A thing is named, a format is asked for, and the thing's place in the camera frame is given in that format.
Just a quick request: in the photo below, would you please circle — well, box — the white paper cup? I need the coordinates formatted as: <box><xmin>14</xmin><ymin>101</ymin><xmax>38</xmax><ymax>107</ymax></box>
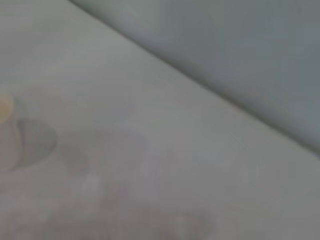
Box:
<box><xmin>0</xmin><ymin>93</ymin><xmax>24</xmax><ymax>173</ymax></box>

